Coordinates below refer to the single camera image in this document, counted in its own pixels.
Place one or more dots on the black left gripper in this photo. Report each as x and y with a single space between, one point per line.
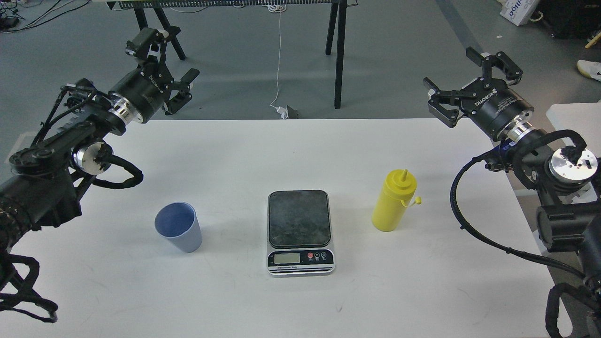
141 93

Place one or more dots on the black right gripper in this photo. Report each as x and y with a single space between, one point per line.
492 108

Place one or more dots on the yellow squeeze bottle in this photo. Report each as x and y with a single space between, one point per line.
396 196

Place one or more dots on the blue plastic cup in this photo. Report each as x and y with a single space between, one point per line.
178 223

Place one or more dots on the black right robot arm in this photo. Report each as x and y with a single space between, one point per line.
558 165

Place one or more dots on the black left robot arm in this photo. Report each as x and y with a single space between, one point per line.
69 154

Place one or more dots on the digital kitchen scale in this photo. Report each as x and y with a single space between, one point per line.
299 240

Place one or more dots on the white cardboard box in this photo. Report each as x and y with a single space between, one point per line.
520 12

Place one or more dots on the white side table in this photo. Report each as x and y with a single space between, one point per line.
584 118

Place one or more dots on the white sneaker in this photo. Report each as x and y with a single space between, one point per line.
590 69

